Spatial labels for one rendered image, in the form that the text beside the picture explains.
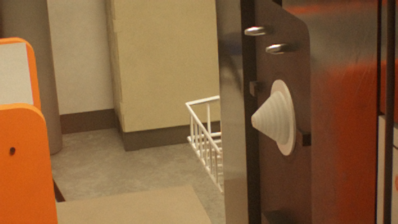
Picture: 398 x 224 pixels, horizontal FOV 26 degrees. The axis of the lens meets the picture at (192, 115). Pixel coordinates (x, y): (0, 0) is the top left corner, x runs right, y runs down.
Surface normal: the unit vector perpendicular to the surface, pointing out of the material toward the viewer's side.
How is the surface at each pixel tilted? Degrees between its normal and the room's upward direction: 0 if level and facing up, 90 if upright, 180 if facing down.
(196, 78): 90
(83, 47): 90
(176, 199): 0
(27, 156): 90
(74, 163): 0
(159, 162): 0
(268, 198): 90
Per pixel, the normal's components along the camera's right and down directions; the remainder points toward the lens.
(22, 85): -0.05, -0.94
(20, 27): 0.08, 0.32
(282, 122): -0.45, 0.19
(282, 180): -0.98, 0.12
